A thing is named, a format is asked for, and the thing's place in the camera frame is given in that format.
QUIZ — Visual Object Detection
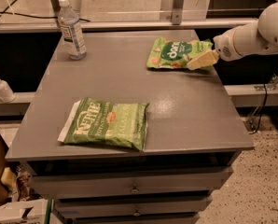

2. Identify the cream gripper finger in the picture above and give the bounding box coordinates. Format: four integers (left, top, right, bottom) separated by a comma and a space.
187, 49, 219, 70

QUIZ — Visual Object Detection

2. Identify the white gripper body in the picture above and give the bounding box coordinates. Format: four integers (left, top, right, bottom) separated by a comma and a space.
214, 28, 243, 62

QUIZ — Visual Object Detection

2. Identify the green rice chip bag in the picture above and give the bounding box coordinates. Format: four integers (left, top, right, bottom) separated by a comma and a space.
146, 37, 213, 69

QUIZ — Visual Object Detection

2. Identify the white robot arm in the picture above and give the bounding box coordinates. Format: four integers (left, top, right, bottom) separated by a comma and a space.
187, 2, 278, 70

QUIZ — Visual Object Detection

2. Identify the green Kettle chips bag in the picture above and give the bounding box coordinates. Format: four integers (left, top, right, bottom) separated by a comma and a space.
58, 97, 149, 151

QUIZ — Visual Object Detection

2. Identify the clear plastic water bottle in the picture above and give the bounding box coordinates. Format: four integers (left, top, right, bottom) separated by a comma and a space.
58, 0, 87, 60

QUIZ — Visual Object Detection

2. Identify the white pump dispenser bottle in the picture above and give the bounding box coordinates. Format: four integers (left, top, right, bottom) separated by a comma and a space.
0, 79, 16, 103

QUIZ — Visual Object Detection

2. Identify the grey drawer cabinet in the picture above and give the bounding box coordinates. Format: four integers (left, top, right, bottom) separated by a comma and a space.
7, 32, 253, 224

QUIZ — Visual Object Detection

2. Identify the white cardboard box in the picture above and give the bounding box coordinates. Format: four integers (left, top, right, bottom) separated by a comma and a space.
0, 199, 51, 224

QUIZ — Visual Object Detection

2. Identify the metal frame post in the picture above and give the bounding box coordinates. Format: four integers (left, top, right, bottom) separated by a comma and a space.
171, 0, 184, 25

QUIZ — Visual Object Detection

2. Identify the black cable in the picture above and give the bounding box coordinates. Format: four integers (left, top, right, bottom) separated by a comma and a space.
0, 0, 91, 23

